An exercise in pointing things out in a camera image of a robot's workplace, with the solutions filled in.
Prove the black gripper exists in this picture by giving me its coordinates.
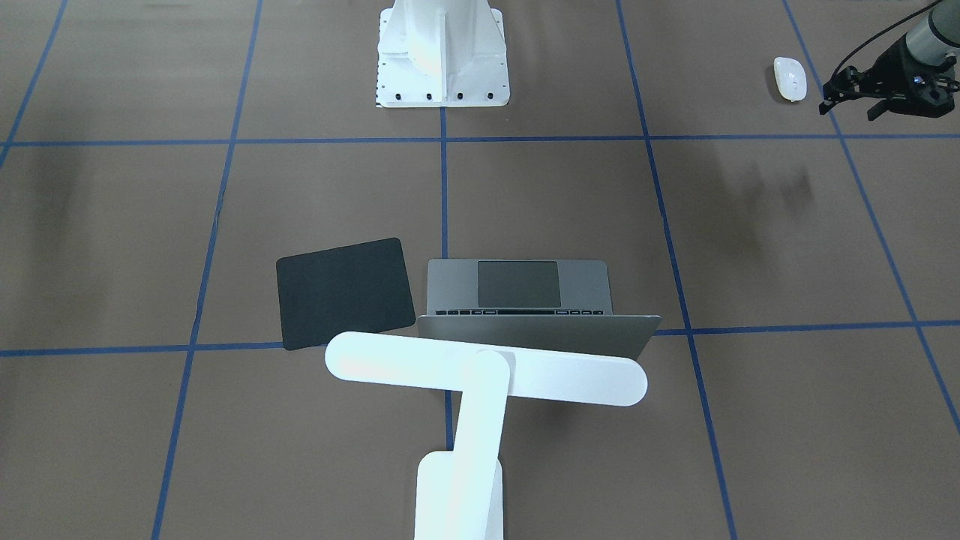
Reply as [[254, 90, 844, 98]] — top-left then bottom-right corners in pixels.
[[881, 35, 958, 119]]

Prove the white computer mouse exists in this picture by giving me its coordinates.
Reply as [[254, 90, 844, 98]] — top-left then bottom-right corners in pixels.
[[772, 57, 807, 103]]

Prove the grey laptop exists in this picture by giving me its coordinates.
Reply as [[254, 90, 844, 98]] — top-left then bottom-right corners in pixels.
[[417, 259, 662, 360]]

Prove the black mouse pad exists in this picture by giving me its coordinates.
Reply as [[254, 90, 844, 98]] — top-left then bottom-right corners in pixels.
[[275, 237, 417, 351]]

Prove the white desk lamp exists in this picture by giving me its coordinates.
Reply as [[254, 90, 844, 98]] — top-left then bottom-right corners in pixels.
[[325, 331, 648, 539]]

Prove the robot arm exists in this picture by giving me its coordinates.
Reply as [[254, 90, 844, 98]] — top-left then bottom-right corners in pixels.
[[868, 1, 959, 119]]

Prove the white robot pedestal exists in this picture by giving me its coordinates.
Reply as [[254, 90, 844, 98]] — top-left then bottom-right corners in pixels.
[[375, 1, 511, 107]]

